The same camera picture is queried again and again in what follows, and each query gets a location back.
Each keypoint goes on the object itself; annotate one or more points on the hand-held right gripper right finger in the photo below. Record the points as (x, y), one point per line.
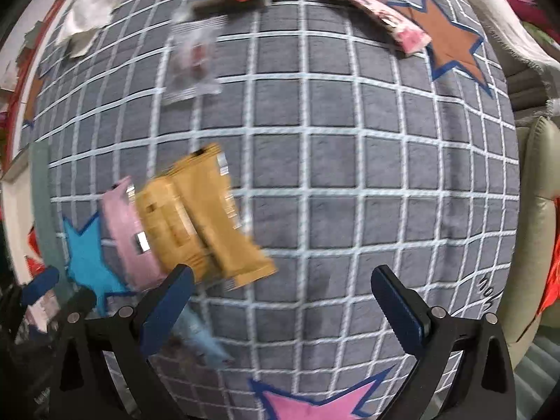
(396, 313)

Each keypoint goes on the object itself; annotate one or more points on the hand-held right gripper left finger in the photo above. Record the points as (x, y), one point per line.
(168, 310)

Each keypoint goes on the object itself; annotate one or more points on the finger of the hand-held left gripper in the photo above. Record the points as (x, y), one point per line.
(85, 301)
(39, 283)

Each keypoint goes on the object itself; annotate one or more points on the pink cranberry biscuit packet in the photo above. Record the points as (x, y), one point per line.
(39, 315)

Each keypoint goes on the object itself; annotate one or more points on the pink text snack packet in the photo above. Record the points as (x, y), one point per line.
(124, 236)

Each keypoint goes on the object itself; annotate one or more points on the tan snack packet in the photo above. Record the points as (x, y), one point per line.
(162, 223)
(227, 236)

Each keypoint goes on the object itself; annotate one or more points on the red snack packet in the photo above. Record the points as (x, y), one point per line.
(34, 249)

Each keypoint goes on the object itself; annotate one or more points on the light blue snack packet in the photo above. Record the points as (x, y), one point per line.
(201, 341)

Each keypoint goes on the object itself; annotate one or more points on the grey checked star blanket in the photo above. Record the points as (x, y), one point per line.
(350, 183)

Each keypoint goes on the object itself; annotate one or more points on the green leather armchair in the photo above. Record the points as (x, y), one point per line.
(531, 227)

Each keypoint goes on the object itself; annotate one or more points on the red orange bag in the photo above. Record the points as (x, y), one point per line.
(553, 271)

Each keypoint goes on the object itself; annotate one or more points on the clear wrapper dark cake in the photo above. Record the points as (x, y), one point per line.
(192, 61)

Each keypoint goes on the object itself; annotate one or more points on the white crumpled tissue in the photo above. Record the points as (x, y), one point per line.
(89, 8)

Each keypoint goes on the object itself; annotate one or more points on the long pink strawberry print packet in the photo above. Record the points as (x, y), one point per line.
(385, 13)

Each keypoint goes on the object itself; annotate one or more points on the white covered sofa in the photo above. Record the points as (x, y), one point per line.
(498, 13)

